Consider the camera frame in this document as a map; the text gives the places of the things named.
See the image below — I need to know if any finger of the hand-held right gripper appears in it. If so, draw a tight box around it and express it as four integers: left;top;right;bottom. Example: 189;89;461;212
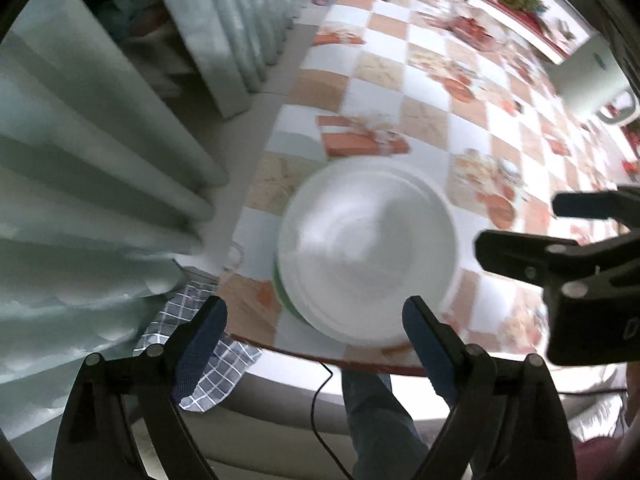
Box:
474;230;601;291
552;187;640;220

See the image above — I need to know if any person's right forearm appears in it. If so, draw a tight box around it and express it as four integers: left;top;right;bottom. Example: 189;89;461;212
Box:
620;360;640;441

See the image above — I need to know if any white low cabinet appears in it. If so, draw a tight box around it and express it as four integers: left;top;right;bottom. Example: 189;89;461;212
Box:
467;0;598;66

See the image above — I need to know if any beige sofa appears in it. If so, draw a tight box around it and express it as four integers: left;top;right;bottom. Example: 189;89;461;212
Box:
125;350;631;480

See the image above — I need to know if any pale green curtain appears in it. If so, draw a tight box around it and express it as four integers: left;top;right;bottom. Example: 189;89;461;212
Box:
0;0;311;461

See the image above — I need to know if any person's maroon top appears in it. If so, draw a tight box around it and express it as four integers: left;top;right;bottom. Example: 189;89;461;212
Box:
572;437;631;480

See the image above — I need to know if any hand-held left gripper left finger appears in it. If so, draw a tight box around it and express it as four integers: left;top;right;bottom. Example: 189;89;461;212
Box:
52;295;228;480

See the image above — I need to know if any grey checked cloth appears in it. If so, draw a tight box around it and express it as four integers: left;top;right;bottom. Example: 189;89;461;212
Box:
134;280;263;413

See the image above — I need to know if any white foam bowl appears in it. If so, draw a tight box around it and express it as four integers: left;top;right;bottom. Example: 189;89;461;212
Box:
276;160;460;347

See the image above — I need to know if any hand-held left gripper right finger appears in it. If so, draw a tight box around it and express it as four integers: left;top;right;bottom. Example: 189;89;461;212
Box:
402;295;576;480

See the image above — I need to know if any person's leg in jeans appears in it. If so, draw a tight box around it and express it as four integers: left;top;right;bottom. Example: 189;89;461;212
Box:
341;367;436;480

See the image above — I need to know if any green square plate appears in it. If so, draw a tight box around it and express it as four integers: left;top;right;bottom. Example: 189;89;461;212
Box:
271;255;313;323

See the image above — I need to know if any black cable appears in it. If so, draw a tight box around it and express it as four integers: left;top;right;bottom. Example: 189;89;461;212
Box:
310;360;353;480

